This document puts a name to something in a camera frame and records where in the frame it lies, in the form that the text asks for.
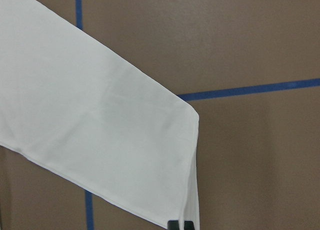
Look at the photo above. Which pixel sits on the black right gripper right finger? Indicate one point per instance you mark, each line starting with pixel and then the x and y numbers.
pixel 189 225

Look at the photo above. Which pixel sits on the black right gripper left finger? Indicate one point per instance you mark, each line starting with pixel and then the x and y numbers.
pixel 173 225

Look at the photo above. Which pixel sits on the white long-sleeve printed shirt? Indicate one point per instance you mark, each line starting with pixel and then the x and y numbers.
pixel 73 106

